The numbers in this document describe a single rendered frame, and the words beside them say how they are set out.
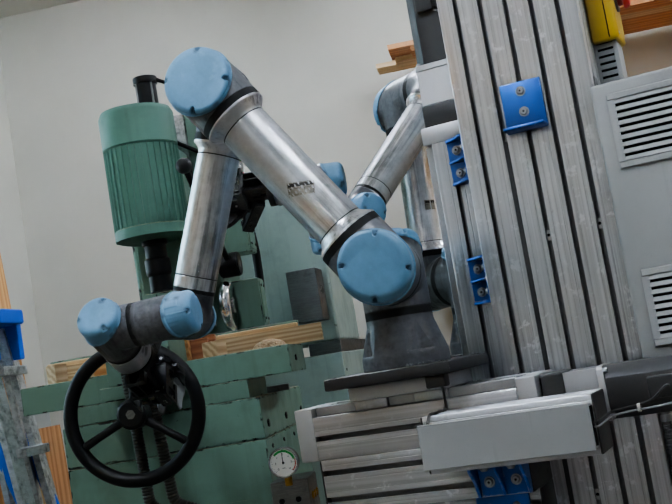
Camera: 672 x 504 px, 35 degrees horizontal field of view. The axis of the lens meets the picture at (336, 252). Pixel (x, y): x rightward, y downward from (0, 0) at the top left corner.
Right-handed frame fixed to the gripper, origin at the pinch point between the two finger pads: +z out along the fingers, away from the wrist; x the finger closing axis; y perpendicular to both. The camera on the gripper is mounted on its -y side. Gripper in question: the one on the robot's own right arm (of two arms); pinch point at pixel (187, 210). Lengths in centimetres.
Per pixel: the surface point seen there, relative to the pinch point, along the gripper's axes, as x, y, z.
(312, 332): 20.3, -26.2, -21.3
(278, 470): 55, -20, -13
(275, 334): 19.5, -25.8, -12.9
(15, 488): 21, -86, 76
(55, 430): -41, -177, 106
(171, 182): -12.1, -4.4, 5.2
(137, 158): -15.9, 1.6, 11.4
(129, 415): 47.3, -0.2, 12.0
